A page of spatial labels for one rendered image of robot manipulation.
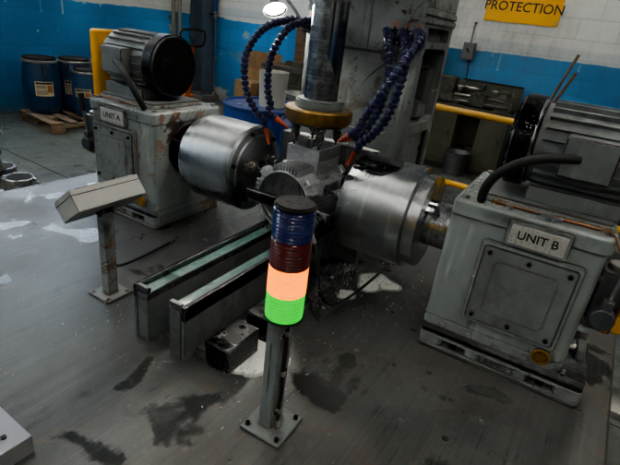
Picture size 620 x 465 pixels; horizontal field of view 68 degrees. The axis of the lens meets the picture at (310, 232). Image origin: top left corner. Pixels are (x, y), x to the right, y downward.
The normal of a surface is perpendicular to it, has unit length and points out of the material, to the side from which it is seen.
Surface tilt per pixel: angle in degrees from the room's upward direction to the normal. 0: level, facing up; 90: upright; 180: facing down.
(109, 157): 90
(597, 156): 90
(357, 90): 90
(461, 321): 90
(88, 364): 0
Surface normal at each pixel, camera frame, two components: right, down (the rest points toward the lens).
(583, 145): -0.51, 0.30
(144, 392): 0.11, -0.90
